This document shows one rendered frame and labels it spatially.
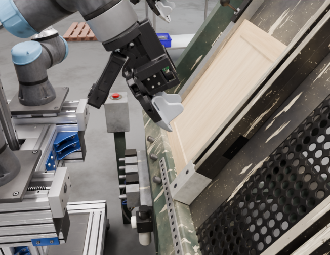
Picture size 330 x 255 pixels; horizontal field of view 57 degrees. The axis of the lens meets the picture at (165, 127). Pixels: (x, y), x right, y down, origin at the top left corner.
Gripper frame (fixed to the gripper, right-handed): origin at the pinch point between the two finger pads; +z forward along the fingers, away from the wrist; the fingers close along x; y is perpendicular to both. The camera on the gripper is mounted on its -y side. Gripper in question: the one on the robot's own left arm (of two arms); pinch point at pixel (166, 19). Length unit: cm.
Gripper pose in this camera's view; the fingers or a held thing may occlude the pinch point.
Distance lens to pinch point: 123.3
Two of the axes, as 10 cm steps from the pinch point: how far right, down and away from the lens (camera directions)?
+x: 3.7, -6.9, 6.3
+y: 7.8, -1.5, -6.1
